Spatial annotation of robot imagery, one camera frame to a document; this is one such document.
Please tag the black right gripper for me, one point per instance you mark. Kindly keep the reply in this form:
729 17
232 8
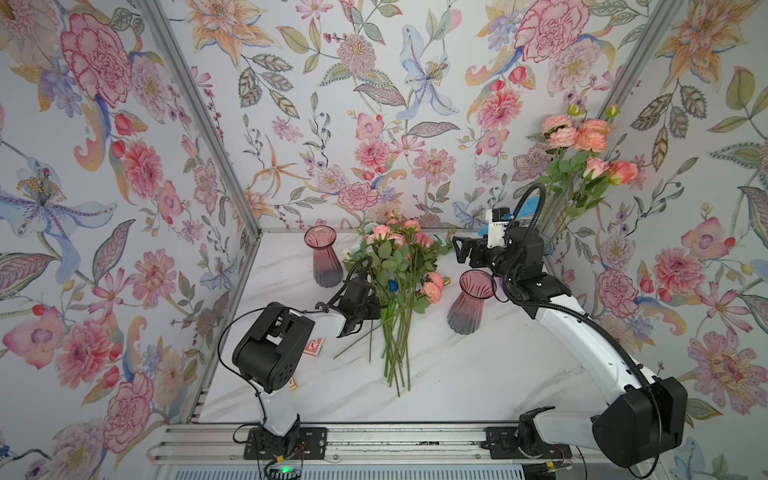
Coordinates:
471 247

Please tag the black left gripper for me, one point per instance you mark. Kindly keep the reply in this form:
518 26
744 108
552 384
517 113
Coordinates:
375 309

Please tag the pink flower stem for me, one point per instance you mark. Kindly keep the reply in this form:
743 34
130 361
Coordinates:
585 188
586 133
559 134
621 172

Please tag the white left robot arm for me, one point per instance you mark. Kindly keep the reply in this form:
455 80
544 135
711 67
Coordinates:
269 352

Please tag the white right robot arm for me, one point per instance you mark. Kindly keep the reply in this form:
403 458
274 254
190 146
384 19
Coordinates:
644 416

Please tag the purple glass vase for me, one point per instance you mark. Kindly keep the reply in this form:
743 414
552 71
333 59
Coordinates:
549 245

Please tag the pink glass vase back left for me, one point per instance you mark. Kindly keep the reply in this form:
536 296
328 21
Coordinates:
327 269

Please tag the blue toy microphone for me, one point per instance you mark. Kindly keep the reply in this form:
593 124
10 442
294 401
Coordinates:
525 208

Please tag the red playing card box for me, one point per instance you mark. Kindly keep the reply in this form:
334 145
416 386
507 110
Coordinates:
314 347

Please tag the artificial flower bunch on table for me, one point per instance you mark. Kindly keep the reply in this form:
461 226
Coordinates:
401 260

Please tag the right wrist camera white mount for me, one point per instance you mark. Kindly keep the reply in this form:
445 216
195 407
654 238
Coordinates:
497 221

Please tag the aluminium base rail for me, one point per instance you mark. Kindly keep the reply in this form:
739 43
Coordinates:
378 451

